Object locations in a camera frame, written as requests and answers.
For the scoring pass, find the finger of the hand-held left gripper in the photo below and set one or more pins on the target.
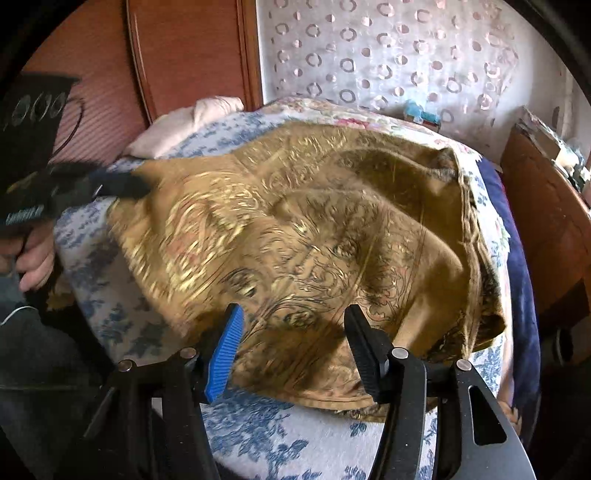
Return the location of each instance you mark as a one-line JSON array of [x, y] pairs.
[[115, 185]]

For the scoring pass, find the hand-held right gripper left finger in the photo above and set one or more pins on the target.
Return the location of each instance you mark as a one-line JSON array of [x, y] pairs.
[[226, 355]]

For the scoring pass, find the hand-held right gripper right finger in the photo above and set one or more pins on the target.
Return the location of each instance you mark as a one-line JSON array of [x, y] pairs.
[[369, 362]]

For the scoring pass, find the mustard patterned shirt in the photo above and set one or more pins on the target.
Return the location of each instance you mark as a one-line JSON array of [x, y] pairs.
[[300, 230]]

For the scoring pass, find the pale pink pillow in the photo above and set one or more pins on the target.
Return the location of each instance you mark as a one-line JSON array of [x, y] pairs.
[[184, 129]]

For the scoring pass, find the blue floral bed sheet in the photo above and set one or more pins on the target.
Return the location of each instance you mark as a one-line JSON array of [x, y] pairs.
[[286, 443]]

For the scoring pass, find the wooden headboard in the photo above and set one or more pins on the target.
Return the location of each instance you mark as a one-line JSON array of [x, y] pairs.
[[184, 55]]

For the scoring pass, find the navy bed sheet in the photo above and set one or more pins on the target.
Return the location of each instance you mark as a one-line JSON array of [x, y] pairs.
[[521, 300]]

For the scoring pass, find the person's dark clothing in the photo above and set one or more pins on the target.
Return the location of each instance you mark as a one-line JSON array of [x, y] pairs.
[[41, 392]]

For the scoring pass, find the wooden side cabinet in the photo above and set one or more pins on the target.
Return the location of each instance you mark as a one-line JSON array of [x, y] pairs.
[[545, 207]]

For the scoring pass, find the box with blue bag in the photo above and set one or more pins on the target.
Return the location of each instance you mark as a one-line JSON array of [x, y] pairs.
[[420, 115]]

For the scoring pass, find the stack of papers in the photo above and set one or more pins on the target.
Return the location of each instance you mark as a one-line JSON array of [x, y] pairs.
[[538, 131]]

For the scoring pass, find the white circle-patterned curtain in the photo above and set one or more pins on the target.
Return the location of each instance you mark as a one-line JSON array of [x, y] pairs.
[[392, 60]]

